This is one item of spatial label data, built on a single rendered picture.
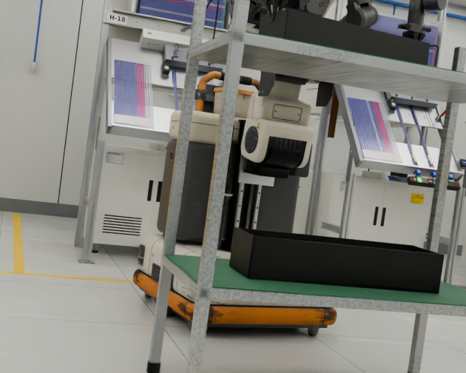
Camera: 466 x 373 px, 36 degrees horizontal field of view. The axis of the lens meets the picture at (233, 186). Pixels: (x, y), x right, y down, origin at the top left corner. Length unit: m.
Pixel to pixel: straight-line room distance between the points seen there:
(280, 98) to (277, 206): 0.53
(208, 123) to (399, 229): 2.18
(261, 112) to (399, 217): 2.23
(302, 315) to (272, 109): 0.78
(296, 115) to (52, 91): 3.27
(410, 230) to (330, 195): 0.61
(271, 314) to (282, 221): 0.50
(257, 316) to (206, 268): 1.02
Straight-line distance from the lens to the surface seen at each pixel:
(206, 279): 1.72
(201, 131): 2.87
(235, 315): 2.67
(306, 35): 2.32
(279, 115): 2.73
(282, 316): 2.76
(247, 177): 2.87
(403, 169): 4.40
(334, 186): 4.53
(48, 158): 5.76
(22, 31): 5.79
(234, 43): 1.71
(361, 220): 4.64
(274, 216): 3.05
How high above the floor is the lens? 0.67
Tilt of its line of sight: 3 degrees down
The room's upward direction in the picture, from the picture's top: 8 degrees clockwise
